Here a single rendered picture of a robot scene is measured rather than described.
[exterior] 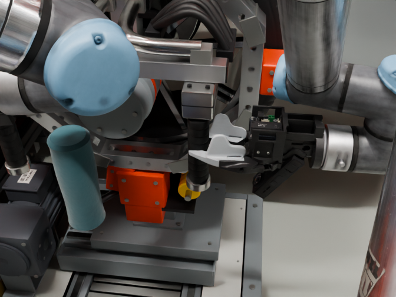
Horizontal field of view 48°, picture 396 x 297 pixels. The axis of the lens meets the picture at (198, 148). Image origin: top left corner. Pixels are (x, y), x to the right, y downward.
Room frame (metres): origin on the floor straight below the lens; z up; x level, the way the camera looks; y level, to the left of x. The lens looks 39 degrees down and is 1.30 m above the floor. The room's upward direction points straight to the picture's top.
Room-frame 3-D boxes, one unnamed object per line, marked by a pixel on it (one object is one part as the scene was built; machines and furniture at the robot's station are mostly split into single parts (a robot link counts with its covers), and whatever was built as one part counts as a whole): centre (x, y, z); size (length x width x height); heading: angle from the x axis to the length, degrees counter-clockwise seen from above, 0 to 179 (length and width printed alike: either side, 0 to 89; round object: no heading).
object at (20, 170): (0.62, 0.34, 0.83); 0.04 x 0.04 x 0.16
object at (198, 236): (1.00, 0.12, 0.32); 0.40 x 0.30 x 0.28; 83
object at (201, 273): (1.01, 0.18, 0.13); 0.50 x 0.36 x 0.10; 83
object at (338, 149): (0.55, -0.22, 0.85); 0.08 x 0.05 x 0.08; 174
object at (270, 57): (0.80, -0.17, 0.85); 0.09 x 0.08 x 0.07; 83
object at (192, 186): (0.58, 0.00, 0.83); 0.04 x 0.04 x 0.16
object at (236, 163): (0.55, -0.08, 0.83); 0.09 x 0.05 x 0.02; 93
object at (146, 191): (0.87, 0.13, 0.48); 0.16 x 0.12 x 0.17; 173
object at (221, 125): (0.60, -0.04, 0.85); 0.09 x 0.03 x 0.06; 75
